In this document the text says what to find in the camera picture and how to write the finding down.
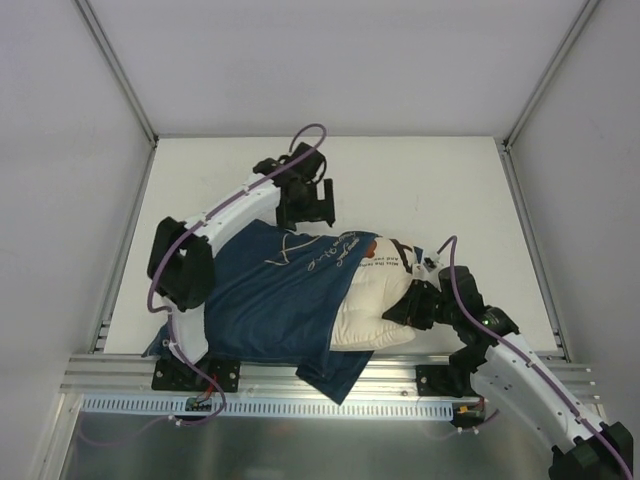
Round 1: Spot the cream white pillow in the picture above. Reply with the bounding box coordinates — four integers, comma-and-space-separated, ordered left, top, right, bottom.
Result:
330, 237, 417, 352

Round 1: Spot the blue whale pillowcase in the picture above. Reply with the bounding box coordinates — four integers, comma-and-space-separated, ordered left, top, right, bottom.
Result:
142, 219, 384, 406

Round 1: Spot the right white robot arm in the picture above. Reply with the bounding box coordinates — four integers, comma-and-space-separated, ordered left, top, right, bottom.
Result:
384, 258, 634, 479

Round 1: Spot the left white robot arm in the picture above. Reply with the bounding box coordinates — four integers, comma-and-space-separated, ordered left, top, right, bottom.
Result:
147, 143, 335, 390

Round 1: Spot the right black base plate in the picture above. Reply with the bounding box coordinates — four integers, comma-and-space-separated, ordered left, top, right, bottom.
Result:
415, 365, 477, 398

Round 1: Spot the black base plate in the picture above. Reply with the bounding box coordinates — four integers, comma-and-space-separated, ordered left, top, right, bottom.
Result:
415, 365, 477, 398
151, 357, 241, 393

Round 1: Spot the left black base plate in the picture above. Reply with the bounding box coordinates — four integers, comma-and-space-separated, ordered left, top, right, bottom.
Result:
151, 357, 241, 393

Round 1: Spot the left aluminium frame post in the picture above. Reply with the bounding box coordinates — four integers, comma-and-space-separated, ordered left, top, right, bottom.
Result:
71, 0, 159, 148

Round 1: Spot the aluminium frame post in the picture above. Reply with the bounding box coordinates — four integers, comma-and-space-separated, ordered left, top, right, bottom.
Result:
71, 0, 159, 148
502, 0, 602, 151

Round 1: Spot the aluminium mounting rail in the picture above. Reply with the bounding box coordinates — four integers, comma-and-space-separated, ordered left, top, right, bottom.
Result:
58, 349, 604, 403

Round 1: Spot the white slotted cable duct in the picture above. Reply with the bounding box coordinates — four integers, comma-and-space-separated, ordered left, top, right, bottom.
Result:
81, 394, 454, 422

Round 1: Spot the right aluminium frame post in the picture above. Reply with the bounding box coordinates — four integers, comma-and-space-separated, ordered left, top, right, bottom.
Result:
502, 0, 602, 151

